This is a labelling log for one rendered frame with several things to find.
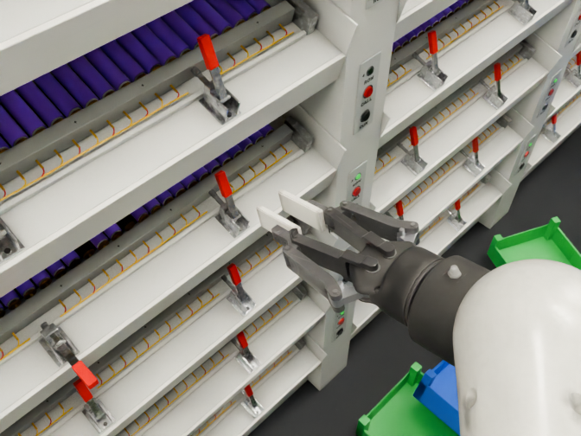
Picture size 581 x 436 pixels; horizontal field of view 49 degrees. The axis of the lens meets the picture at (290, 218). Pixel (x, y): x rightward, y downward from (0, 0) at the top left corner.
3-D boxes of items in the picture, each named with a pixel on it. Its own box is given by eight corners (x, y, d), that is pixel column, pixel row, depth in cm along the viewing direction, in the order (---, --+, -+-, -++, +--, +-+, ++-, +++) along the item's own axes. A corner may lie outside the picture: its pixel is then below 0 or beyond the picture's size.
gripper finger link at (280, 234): (309, 251, 70) (290, 266, 69) (279, 234, 74) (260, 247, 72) (308, 241, 69) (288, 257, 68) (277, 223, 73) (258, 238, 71)
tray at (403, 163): (539, 85, 144) (573, 41, 133) (360, 233, 117) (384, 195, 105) (472, 28, 149) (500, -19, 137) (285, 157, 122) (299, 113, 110)
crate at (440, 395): (477, 336, 161) (490, 314, 156) (548, 389, 152) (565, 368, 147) (411, 395, 141) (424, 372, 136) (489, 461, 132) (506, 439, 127)
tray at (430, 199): (514, 149, 160) (544, 115, 148) (352, 292, 133) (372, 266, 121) (455, 96, 165) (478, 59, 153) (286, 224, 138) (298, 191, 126)
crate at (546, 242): (616, 320, 164) (629, 304, 158) (549, 344, 159) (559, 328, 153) (548, 234, 182) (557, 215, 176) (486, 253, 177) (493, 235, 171)
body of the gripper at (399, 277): (407, 349, 62) (338, 305, 68) (461, 297, 65) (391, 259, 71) (402, 296, 57) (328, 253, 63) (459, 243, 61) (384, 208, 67)
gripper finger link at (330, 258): (385, 285, 66) (378, 295, 65) (299, 253, 72) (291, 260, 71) (381, 259, 64) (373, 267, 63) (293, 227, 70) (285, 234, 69)
